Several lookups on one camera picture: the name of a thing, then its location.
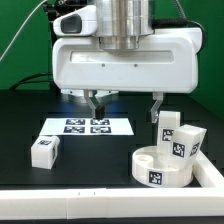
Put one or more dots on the white marker sheet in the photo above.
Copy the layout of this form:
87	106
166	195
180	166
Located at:
86	126

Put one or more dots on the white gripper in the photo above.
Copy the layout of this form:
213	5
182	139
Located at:
165	61

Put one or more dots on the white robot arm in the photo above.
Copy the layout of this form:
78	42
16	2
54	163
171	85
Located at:
118	45

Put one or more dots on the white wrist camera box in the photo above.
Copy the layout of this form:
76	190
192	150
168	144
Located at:
75	25

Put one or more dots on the white L-shaped fence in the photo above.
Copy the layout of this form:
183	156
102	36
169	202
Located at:
205	200

